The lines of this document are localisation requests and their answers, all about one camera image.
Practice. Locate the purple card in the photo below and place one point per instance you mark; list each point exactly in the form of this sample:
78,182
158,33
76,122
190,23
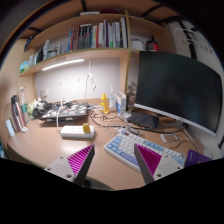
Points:
194,158

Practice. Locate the white blue mechanical keyboard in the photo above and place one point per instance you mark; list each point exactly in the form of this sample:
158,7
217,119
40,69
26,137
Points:
124,145

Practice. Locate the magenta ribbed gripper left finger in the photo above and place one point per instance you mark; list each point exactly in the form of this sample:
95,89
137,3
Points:
73,168

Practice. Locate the curved black monitor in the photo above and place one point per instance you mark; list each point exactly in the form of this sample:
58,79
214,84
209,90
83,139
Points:
180,87

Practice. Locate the row of books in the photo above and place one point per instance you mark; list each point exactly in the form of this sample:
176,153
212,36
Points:
103,35

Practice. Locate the white jar on shelf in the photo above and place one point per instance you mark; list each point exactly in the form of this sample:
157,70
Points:
137,44

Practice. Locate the red black can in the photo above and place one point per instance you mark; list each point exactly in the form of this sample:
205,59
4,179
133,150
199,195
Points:
152,45

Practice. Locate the yellow charger plug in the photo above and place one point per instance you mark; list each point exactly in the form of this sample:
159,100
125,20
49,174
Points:
86,128

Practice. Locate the white power strip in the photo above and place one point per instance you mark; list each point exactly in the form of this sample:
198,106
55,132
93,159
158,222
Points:
77,132

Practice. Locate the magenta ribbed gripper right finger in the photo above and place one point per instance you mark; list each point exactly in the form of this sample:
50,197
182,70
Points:
154,166

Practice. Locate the wooden wall shelf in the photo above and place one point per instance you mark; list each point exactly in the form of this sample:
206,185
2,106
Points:
134,25

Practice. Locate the white blue carton box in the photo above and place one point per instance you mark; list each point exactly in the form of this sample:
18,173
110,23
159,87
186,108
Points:
121,102

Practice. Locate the clear plastic bottle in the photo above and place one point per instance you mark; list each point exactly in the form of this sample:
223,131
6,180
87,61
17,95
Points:
112,98

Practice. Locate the black laptop with stickers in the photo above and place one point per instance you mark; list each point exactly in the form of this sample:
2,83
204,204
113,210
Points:
68,110

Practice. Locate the yellow squeeze bottle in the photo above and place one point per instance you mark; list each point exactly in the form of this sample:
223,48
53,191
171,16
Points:
104,104

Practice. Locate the white LED light bar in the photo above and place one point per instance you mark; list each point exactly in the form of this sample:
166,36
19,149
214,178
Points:
63,64

